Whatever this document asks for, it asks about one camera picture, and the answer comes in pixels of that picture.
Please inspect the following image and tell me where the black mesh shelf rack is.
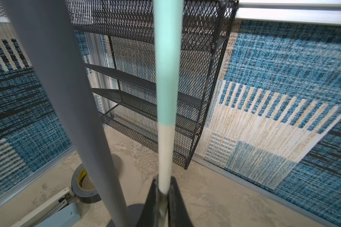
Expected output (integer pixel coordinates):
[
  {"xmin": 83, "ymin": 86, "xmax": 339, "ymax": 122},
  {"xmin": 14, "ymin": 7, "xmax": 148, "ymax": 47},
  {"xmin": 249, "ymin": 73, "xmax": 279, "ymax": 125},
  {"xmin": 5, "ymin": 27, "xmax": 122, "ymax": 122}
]
[{"xmin": 66, "ymin": 1, "xmax": 239, "ymax": 169}]

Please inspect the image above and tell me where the white skimmer mint handle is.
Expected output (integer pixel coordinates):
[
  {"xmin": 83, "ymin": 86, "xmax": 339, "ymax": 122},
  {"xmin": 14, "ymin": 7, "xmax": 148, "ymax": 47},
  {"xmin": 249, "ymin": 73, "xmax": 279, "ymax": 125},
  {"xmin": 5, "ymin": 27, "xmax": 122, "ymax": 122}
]
[{"xmin": 153, "ymin": 1, "xmax": 184, "ymax": 227}]

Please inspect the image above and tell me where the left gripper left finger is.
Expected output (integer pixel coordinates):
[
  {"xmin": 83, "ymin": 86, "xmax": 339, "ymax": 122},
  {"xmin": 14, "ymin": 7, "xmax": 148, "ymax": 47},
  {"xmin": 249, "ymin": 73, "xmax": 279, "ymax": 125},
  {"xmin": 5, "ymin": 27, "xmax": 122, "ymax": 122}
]
[{"xmin": 136, "ymin": 176, "xmax": 159, "ymax": 227}]

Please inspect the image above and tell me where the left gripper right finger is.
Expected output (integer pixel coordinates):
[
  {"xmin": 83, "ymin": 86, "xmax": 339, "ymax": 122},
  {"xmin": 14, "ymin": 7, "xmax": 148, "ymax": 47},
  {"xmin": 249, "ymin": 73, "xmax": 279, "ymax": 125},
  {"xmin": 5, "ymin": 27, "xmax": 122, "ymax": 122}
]
[{"xmin": 168, "ymin": 176, "xmax": 193, "ymax": 227}]

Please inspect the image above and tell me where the grey duct tape roll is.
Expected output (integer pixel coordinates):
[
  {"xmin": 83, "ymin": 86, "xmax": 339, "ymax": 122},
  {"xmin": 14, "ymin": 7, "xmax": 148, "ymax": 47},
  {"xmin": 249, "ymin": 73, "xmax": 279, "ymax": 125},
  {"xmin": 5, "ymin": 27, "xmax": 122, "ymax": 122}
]
[{"xmin": 71, "ymin": 164, "xmax": 101, "ymax": 204}]

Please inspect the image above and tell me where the grey utensil rack stand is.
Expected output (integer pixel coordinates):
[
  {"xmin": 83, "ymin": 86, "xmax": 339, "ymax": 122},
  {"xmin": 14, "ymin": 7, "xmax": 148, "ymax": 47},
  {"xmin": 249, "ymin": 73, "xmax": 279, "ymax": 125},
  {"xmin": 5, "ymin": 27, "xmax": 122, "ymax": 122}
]
[{"xmin": 1, "ymin": 1, "xmax": 143, "ymax": 227}]

